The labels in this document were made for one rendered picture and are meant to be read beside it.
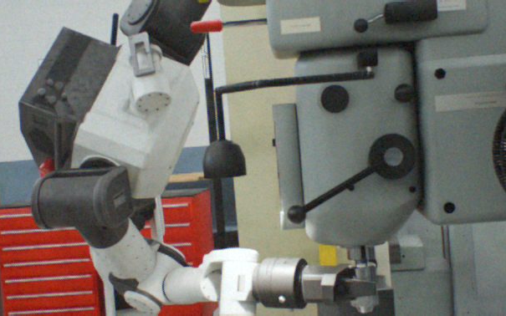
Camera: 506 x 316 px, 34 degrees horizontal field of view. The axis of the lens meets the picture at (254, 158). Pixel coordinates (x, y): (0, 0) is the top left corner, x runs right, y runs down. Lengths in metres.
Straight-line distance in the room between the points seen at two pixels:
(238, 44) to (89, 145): 1.65
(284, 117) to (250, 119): 1.75
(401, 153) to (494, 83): 0.18
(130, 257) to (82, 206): 0.18
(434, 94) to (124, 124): 0.58
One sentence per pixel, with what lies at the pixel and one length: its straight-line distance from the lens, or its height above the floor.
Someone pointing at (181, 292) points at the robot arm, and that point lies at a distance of 1.63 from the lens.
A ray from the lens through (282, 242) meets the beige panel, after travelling 3.16.
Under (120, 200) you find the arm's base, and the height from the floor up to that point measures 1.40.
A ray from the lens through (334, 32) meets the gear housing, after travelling 1.29.
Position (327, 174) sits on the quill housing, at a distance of 1.31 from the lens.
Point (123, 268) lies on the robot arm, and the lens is 1.63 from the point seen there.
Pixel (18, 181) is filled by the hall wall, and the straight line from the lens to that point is 10.97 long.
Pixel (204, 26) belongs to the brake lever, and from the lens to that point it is 1.51.
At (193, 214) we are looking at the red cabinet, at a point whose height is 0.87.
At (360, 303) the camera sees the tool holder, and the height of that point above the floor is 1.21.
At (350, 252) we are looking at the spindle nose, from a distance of 1.41.
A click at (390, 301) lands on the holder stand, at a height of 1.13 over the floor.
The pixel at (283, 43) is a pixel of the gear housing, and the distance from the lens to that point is 1.29.
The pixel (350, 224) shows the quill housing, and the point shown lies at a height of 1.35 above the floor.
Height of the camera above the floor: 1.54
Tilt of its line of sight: 3 degrees down
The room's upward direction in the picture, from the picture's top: 5 degrees counter-clockwise
